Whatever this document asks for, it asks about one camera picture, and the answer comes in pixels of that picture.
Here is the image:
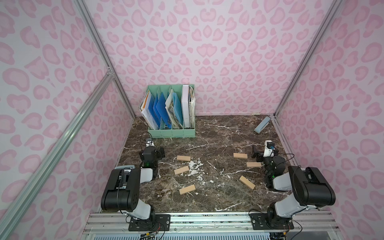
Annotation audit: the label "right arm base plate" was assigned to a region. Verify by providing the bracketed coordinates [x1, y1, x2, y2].
[249, 213, 295, 231]

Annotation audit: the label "aluminium mounting rail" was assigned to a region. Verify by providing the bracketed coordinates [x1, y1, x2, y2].
[81, 210, 344, 240]

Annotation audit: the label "grey stapler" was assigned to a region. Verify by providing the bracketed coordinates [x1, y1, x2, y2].
[254, 117, 271, 134]

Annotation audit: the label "wooden block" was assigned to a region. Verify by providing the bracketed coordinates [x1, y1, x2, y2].
[239, 176, 256, 190]
[174, 166, 190, 175]
[233, 153, 248, 159]
[246, 162, 263, 168]
[179, 185, 196, 195]
[177, 156, 191, 162]

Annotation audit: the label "green file organizer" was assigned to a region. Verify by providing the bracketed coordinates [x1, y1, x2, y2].
[139, 85, 196, 138]

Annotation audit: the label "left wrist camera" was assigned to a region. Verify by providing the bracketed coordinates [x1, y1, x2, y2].
[146, 138, 155, 147]

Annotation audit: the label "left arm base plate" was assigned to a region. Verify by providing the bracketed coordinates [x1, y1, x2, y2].
[128, 214, 171, 232]

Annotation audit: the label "white folder in organizer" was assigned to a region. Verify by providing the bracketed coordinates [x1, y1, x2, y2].
[181, 85, 191, 129]

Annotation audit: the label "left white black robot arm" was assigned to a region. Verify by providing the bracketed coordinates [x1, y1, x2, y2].
[101, 146, 165, 221]

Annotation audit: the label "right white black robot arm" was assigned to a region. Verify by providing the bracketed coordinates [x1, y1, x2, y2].
[249, 140, 336, 231]

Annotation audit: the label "teal calculator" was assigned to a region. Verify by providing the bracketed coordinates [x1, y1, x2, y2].
[115, 165, 135, 170]

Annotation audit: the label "blue folders in organizer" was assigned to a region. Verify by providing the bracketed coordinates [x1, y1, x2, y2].
[154, 93, 172, 129]

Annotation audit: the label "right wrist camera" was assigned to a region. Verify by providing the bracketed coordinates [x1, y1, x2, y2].
[263, 140, 276, 158]

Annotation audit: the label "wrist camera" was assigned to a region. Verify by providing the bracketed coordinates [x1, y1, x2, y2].
[146, 138, 155, 147]
[263, 140, 276, 158]

